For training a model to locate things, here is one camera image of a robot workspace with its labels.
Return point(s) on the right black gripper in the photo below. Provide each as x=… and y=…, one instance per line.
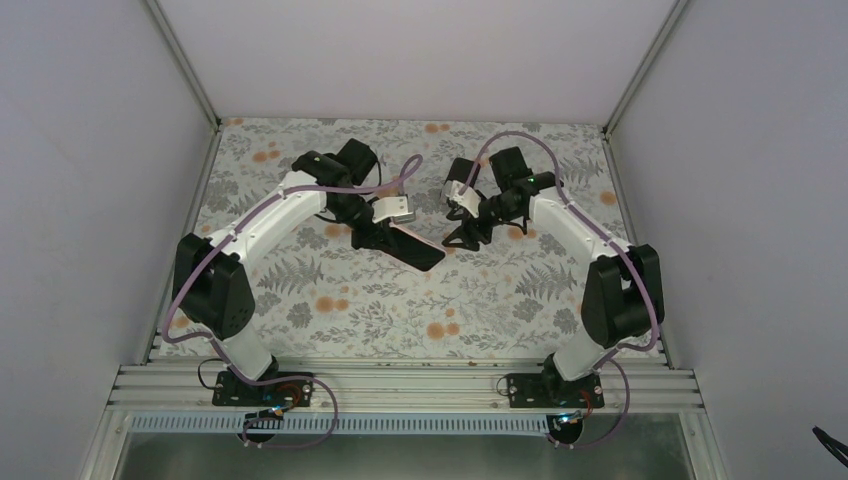
x=467, y=232

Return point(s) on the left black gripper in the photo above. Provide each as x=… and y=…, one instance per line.
x=361, y=240

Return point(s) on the black smartphone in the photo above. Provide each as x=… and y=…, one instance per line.
x=410, y=252

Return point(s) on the pink phone case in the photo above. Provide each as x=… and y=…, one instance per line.
x=417, y=237

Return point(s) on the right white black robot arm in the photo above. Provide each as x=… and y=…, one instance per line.
x=623, y=297

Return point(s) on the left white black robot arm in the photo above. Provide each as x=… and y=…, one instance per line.
x=210, y=282

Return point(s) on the black phone-shaped object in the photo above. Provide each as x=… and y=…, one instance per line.
x=462, y=172

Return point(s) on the black object at edge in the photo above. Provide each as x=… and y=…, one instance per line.
x=833, y=446

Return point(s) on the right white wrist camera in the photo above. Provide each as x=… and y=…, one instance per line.
x=458, y=196

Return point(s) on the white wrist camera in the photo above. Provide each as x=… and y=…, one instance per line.
x=396, y=209
x=458, y=196

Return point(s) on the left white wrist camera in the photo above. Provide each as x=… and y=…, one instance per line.
x=396, y=209

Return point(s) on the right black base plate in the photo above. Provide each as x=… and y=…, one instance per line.
x=539, y=390

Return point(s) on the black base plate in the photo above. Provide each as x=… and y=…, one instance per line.
x=294, y=392
x=539, y=390

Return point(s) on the aluminium rail frame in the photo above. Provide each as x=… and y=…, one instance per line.
x=369, y=386

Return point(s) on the slotted cable duct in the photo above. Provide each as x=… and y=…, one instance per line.
x=345, y=424

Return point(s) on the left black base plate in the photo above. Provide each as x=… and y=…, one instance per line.
x=294, y=392

